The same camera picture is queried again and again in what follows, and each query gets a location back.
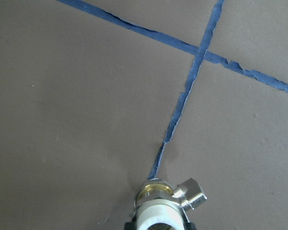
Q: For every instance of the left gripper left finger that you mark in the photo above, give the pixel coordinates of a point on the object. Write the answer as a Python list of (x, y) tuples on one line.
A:
[(131, 225)]

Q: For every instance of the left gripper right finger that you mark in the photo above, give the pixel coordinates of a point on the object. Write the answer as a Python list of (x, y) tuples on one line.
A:
[(189, 225)]

